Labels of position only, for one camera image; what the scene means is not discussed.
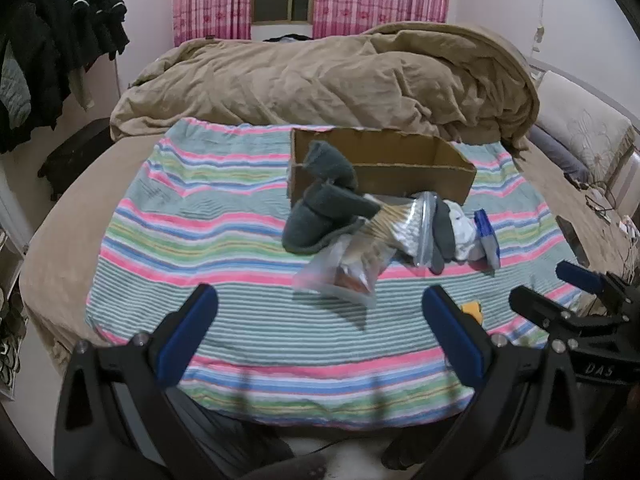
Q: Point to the brown duvet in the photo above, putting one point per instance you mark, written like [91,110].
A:
[325,80]

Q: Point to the small yellow object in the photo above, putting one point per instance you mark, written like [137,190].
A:
[472,312]

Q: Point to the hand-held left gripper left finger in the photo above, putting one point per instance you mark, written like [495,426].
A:
[187,335]

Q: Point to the striped blanket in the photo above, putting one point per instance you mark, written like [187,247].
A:
[225,240]

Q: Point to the black bag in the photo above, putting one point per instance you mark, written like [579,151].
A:
[75,155]

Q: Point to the bag of cotton swabs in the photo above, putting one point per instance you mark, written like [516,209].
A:
[400,227]

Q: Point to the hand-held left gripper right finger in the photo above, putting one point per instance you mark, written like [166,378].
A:
[457,342]

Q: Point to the narrow pink curtain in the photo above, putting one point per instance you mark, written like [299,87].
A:
[212,0]

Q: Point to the cardboard box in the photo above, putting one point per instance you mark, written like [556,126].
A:
[400,160]

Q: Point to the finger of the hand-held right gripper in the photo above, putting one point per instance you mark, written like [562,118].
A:
[540,306]
[580,275]

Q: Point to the grey pillow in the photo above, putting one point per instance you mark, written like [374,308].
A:
[560,152]

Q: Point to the hanging black clothes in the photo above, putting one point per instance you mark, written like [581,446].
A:
[45,50]

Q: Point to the grey and white sock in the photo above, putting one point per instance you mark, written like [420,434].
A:
[457,235]

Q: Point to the blue packet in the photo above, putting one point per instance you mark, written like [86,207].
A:
[487,240]

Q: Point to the white embroidered pillow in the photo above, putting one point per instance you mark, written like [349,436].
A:
[585,120]

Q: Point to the clear plastic bag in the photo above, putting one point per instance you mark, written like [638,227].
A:
[345,272]

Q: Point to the dark grey fleece sock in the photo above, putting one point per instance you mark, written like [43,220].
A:
[330,165]
[320,220]

